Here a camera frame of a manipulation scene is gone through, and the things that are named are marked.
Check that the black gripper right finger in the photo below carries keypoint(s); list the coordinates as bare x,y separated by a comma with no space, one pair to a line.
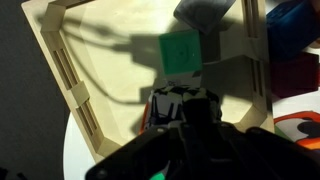
253,156

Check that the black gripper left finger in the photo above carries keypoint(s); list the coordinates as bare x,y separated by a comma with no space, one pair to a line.
160,153

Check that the magenta block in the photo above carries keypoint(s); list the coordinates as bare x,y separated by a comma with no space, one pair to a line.
295,76

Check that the wooden tray with slotted sides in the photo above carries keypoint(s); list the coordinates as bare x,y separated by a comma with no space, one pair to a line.
110,66

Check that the green block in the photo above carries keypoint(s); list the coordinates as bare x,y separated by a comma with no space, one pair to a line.
180,51

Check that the blue block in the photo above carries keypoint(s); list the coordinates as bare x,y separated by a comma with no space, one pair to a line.
291,28

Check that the grey block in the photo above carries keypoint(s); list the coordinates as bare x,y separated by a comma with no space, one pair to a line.
203,15

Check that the orange-edged soft cube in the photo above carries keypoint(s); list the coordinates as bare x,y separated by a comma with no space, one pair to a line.
293,117

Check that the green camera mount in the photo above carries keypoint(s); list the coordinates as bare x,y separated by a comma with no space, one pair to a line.
158,176

